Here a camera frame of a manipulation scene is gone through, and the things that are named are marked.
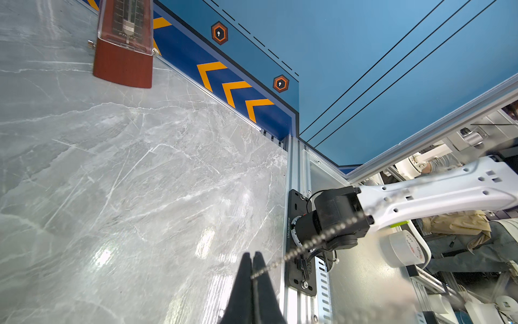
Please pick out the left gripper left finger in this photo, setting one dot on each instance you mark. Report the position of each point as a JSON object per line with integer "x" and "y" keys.
{"x": 239, "y": 307}

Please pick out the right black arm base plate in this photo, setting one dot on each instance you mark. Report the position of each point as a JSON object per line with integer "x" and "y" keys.
{"x": 300, "y": 272}

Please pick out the white tape roll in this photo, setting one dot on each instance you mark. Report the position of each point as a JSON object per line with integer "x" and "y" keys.
{"x": 405, "y": 247}

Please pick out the aluminium front rail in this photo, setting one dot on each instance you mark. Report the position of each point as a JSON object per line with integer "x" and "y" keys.
{"x": 295, "y": 306}

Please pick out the dark red metronome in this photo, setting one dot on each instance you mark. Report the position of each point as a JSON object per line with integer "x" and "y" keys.
{"x": 124, "y": 47}

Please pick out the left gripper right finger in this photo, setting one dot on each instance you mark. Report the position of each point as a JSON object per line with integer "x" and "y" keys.
{"x": 265, "y": 308}

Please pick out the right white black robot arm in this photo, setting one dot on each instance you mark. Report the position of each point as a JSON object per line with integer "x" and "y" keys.
{"x": 341, "y": 216}

